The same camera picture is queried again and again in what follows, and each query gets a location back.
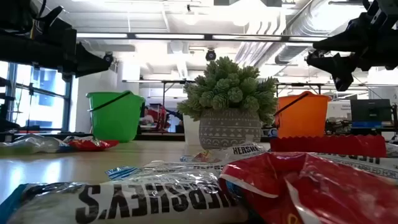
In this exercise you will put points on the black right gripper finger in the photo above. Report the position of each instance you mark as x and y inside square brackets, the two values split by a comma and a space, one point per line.
[339, 67]
[345, 42]

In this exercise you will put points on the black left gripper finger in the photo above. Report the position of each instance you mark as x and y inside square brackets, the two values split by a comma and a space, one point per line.
[90, 62]

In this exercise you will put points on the red candy pack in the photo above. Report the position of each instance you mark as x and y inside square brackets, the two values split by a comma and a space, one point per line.
[329, 146]
[90, 144]
[326, 193]

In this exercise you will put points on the Hershey's cookies and creme bar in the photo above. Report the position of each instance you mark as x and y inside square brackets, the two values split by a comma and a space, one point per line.
[242, 151]
[140, 202]
[373, 165]
[174, 174]
[28, 147]

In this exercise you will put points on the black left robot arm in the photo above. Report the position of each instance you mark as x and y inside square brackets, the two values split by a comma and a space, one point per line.
[15, 12]

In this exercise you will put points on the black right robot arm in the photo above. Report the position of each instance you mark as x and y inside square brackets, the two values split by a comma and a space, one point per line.
[385, 6]

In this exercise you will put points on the black ceiling spotlight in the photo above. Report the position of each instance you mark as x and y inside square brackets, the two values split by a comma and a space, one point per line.
[108, 58]
[211, 55]

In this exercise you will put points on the black monitor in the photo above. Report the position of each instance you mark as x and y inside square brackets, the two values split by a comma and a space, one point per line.
[370, 110]

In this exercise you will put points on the window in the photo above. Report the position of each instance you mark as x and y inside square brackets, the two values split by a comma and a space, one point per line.
[46, 102]

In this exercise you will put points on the green plastic bucket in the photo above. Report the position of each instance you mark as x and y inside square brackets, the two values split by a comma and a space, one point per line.
[115, 118]

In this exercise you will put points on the orange plastic bucket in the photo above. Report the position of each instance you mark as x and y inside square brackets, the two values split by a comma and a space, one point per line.
[301, 118]

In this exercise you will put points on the overhead light bar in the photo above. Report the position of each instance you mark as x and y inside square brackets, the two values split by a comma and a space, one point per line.
[171, 36]

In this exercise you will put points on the artificial plant in patterned pot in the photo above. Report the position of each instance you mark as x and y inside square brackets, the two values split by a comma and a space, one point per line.
[228, 124]

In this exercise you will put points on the silver ventilation duct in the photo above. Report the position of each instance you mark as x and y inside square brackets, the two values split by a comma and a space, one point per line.
[293, 53]

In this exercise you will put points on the black frame table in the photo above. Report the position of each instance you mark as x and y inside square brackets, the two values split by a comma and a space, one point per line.
[146, 81]

